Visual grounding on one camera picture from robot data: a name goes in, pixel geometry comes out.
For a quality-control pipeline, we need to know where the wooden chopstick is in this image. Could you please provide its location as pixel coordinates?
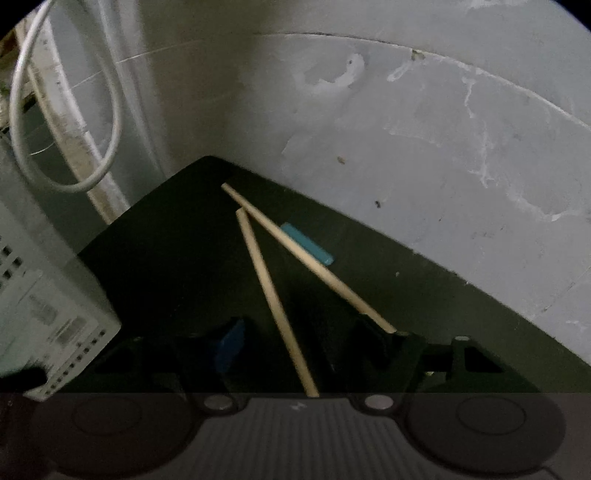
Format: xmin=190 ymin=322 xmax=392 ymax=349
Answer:
xmin=235 ymin=209 xmax=320 ymax=398
xmin=222 ymin=183 xmax=398 ymax=334

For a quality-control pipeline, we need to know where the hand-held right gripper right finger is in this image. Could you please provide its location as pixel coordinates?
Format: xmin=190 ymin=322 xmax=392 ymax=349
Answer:
xmin=323 ymin=318 xmax=509 ymax=411

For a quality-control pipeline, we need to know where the white perforated utensil holder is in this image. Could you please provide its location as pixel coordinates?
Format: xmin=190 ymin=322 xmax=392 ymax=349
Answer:
xmin=0 ymin=198 xmax=122 ymax=401

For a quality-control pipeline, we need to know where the white hose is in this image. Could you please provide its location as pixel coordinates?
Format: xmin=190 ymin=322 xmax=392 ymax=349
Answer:
xmin=9 ymin=0 xmax=122 ymax=193

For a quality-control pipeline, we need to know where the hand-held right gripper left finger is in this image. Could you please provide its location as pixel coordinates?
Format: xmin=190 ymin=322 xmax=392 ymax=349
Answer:
xmin=95 ymin=318 xmax=247 ymax=411

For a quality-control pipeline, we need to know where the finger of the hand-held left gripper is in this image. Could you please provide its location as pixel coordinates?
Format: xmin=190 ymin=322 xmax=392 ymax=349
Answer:
xmin=0 ymin=364 xmax=48 ymax=398

